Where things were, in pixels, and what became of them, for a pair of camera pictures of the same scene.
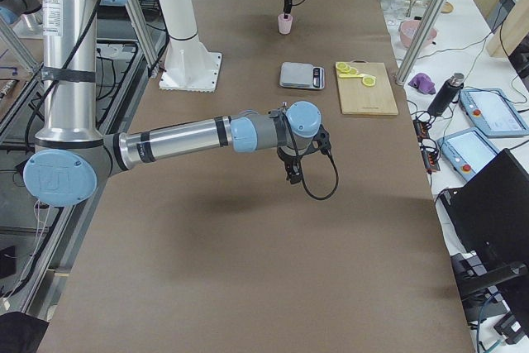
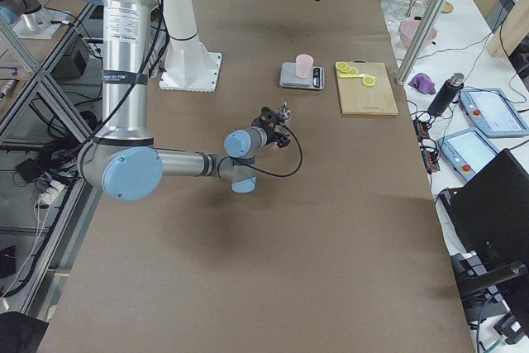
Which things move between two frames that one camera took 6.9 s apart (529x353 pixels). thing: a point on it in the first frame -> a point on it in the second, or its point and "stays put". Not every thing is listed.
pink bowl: [408, 30] stays put
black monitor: [488, 209] stays put
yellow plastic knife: [353, 75] stays put
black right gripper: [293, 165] -> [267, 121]
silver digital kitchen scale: [302, 74] stays put
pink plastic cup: [284, 24] -> [303, 63]
